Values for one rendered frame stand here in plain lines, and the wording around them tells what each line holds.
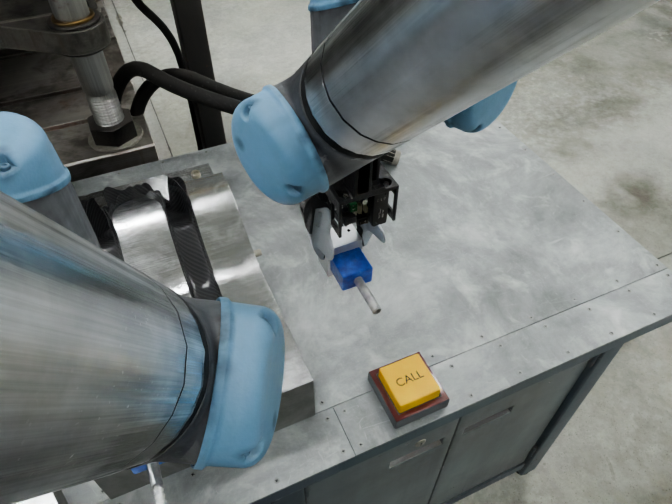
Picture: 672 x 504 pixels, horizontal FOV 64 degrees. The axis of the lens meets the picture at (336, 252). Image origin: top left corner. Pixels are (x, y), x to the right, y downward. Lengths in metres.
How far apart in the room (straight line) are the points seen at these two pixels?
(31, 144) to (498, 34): 0.25
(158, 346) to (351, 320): 0.65
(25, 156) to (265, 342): 0.17
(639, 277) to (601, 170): 1.65
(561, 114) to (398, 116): 2.66
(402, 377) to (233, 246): 0.30
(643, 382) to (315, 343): 1.31
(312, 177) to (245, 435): 0.17
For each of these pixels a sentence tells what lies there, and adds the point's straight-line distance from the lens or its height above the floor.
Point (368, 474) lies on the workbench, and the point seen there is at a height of 0.52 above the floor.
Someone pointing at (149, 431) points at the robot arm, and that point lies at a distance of 0.18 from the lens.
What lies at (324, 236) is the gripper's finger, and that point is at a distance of 0.64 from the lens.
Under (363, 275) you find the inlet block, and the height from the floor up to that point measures 0.93.
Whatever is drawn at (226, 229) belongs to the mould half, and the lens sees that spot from 0.79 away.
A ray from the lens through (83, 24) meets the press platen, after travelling 1.11.
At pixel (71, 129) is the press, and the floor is 0.78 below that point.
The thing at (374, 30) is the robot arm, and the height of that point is 1.35.
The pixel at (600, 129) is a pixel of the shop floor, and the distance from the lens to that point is 2.89.
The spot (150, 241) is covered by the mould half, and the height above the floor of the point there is 0.92.
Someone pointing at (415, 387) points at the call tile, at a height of 0.84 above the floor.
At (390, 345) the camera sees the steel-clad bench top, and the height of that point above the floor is 0.80.
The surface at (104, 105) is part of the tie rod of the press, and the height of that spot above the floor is 0.88.
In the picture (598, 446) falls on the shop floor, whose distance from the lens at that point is 1.74.
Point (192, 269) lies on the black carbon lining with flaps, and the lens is 0.78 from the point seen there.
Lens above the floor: 1.46
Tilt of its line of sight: 47 degrees down
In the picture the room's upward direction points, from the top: straight up
